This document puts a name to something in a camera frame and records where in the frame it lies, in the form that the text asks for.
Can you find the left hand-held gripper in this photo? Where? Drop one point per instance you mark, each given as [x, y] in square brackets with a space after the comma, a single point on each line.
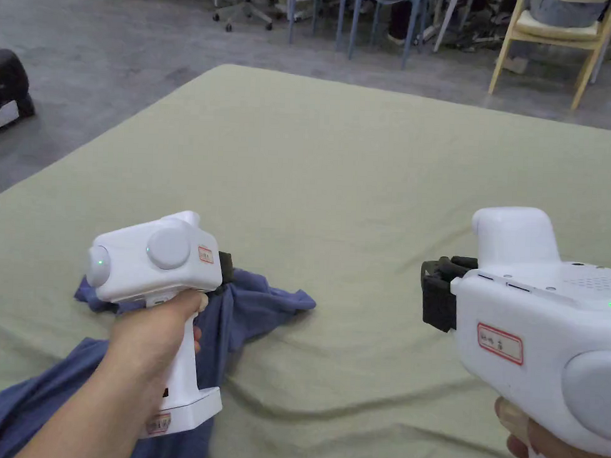
[134, 255]

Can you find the person's left hand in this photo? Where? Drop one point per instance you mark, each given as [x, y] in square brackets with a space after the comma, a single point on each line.
[146, 348]

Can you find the bed with pale green sheet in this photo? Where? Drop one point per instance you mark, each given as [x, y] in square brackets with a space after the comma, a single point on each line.
[337, 190]

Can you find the dark blue shirt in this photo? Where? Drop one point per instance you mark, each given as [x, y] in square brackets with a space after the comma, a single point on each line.
[243, 302]

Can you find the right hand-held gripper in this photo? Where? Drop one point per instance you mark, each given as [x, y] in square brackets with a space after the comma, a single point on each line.
[523, 306]

